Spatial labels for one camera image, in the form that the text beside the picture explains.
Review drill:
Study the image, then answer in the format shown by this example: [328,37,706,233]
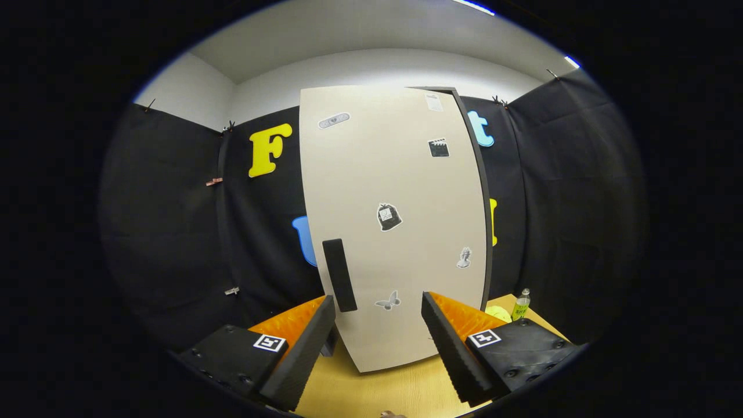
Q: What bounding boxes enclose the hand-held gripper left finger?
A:
[174,295,337,412]

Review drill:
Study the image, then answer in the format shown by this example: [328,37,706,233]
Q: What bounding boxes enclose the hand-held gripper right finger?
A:
[421,291,581,407]

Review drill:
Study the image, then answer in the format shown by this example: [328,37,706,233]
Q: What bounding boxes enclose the grey shoe cabinet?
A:
[322,86,494,356]

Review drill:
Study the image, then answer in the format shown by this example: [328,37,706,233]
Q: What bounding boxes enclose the long ceiling light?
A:
[453,0,496,16]

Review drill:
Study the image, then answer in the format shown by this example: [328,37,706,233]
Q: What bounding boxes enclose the green drink bottle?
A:
[511,289,531,322]

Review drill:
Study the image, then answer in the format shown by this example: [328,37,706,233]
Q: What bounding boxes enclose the black backdrop cloth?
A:
[99,67,648,352]

